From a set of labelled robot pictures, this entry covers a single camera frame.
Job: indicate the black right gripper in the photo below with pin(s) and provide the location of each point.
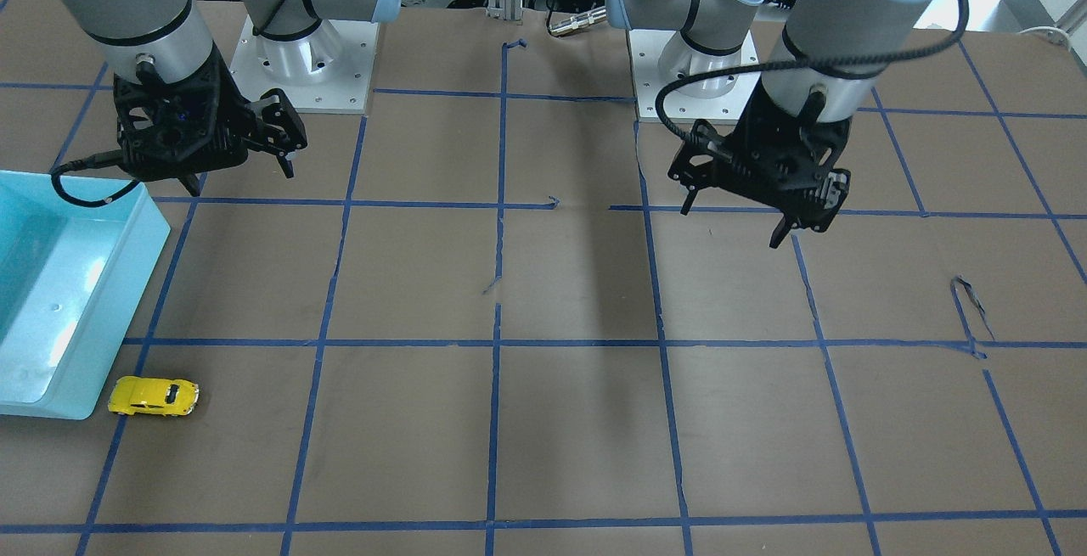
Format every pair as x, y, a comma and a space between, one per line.
228, 98

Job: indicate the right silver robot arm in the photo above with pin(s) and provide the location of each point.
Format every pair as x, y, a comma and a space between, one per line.
173, 36

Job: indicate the turquoise plastic storage bin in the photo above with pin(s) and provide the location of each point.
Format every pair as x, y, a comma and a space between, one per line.
71, 279

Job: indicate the yellow beetle toy car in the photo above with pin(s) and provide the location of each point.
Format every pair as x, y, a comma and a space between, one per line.
161, 397

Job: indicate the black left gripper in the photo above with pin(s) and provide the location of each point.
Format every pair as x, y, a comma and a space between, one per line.
836, 187

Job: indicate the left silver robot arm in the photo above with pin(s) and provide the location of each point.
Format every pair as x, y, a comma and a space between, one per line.
835, 48

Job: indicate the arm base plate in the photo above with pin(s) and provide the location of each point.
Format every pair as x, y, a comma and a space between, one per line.
658, 57
328, 72

